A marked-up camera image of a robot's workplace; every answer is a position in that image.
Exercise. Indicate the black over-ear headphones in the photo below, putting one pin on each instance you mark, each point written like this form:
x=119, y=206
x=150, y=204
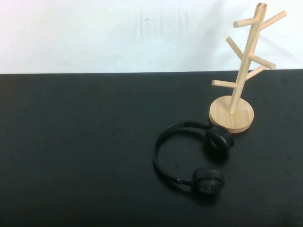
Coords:
x=208, y=183

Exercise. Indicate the wooden tree-shaped headphone stand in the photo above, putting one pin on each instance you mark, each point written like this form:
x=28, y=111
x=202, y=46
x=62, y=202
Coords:
x=248, y=47

